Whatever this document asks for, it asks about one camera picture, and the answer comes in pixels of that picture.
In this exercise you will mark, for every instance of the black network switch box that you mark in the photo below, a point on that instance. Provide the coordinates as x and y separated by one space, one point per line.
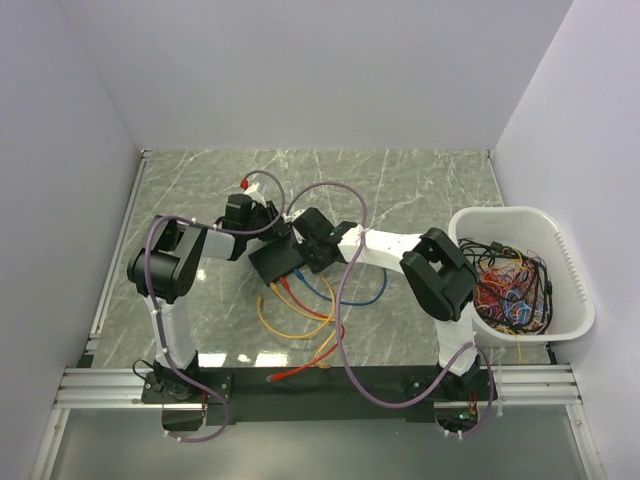
276 259

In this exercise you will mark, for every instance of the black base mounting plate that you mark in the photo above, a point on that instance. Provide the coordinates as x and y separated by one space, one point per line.
250 394

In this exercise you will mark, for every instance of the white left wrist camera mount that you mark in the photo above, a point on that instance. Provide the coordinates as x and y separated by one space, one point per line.
253 189

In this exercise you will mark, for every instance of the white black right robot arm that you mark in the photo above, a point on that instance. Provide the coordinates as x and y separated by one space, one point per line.
441 278

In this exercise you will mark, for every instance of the white plastic basket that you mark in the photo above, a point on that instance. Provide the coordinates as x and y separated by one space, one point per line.
531 290

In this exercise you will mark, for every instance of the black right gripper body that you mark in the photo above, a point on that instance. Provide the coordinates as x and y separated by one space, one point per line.
314 259

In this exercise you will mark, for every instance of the aluminium front frame rail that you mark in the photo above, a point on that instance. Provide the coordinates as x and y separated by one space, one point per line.
532 385

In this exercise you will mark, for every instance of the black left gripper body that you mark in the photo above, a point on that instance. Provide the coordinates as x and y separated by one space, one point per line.
265 224

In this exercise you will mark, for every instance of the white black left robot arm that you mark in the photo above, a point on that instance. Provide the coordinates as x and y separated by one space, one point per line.
163 270

